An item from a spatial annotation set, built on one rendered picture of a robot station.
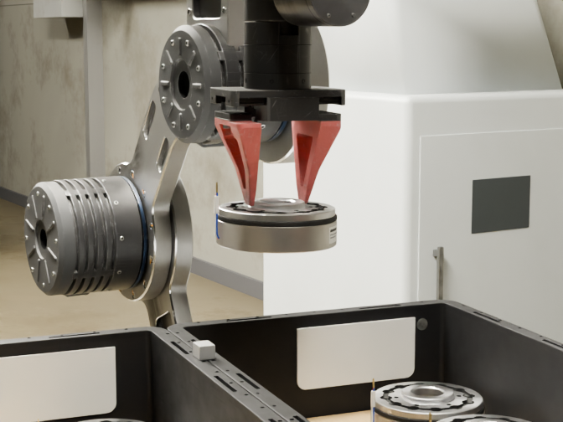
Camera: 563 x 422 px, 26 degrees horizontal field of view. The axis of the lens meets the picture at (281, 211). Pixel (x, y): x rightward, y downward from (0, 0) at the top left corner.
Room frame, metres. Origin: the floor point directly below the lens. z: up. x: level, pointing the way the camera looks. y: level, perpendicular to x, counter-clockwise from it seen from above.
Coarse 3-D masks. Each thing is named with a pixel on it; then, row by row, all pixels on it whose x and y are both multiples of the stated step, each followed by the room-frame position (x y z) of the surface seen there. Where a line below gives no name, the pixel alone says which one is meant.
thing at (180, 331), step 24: (312, 312) 1.13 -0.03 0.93; (336, 312) 1.13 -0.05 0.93; (360, 312) 1.14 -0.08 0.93; (384, 312) 1.15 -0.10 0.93; (456, 312) 1.16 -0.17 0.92; (480, 312) 1.13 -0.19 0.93; (192, 336) 1.04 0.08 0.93; (528, 336) 1.04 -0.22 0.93; (216, 360) 0.96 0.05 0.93; (240, 384) 0.89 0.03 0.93; (288, 408) 0.83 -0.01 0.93
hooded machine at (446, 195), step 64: (384, 0) 3.27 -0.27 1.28; (448, 0) 3.36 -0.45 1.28; (512, 0) 3.48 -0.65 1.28; (384, 64) 3.26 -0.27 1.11; (448, 64) 3.29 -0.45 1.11; (512, 64) 3.40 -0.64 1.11; (384, 128) 3.19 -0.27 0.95; (448, 128) 3.18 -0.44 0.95; (512, 128) 3.29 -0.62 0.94; (320, 192) 3.44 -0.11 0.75; (384, 192) 3.18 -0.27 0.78; (448, 192) 3.17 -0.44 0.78; (512, 192) 3.29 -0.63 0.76; (320, 256) 3.44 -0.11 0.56; (384, 256) 3.18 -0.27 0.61; (448, 256) 3.17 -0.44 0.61; (512, 256) 3.29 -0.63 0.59; (512, 320) 3.30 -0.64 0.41
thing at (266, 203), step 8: (256, 200) 1.04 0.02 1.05; (264, 200) 1.05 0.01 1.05; (272, 200) 1.06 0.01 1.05; (280, 200) 1.06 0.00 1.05; (288, 200) 1.05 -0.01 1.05; (296, 200) 1.05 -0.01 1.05; (256, 208) 1.02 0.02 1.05; (264, 208) 1.02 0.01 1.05; (272, 208) 1.02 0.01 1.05; (280, 208) 1.02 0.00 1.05; (288, 208) 1.02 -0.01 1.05; (296, 208) 1.02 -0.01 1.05
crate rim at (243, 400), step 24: (48, 336) 1.04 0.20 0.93; (72, 336) 1.04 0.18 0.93; (96, 336) 1.05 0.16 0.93; (120, 336) 1.05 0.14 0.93; (144, 336) 1.06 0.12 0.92; (168, 336) 1.04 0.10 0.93; (192, 360) 0.96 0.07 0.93; (216, 384) 0.90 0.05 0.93; (240, 408) 0.85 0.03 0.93; (264, 408) 0.83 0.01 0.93
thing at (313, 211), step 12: (228, 204) 1.05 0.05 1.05; (240, 204) 1.05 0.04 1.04; (312, 204) 1.07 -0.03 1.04; (324, 204) 1.06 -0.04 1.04; (228, 216) 1.01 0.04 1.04; (240, 216) 1.00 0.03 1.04; (252, 216) 0.99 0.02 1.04; (264, 216) 0.99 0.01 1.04; (276, 216) 0.99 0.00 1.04; (288, 216) 0.99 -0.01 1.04; (300, 216) 0.99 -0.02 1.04; (312, 216) 1.00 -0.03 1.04; (324, 216) 1.01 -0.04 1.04
